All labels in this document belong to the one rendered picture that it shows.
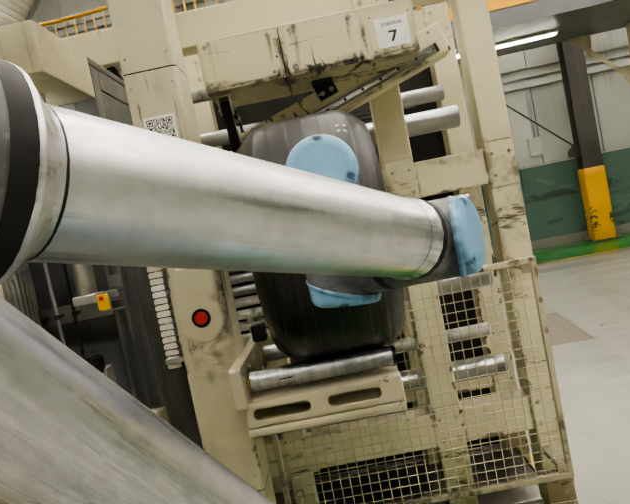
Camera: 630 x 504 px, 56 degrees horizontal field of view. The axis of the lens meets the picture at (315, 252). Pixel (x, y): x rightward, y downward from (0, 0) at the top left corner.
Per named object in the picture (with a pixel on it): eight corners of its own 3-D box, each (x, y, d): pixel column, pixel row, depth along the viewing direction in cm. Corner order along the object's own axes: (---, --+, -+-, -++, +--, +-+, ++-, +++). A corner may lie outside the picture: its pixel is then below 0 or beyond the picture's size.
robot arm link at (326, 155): (290, 214, 72) (276, 135, 73) (298, 226, 84) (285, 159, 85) (366, 200, 71) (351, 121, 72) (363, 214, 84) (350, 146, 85)
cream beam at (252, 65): (205, 94, 163) (194, 41, 162) (222, 111, 188) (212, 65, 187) (422, 49, 161) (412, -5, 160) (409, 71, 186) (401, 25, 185)
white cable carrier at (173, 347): (168, 369, 142) (126, 175, 140) (173, 364, 147) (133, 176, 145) (185, 366, 142) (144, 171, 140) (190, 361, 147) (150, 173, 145)
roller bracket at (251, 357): (236, 414, 130) (227, 371, 129) (258, 368, 170) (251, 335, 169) (251, 411, 130) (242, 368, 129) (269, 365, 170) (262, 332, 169)
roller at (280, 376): (247, 395, 133) (243, 376, 133) (249, 389, 138) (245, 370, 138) (399, 366, 132) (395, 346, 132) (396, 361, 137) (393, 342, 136)
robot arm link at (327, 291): (372, 304, 68) (352, 200, 69) (297, 316, 75) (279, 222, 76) (410, 295, 76) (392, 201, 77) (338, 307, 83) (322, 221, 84)
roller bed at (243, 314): (219, 350, 181) (199, 255, 179) (227, 340, 195) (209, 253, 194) (282, 338, 180) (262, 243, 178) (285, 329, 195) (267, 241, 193)
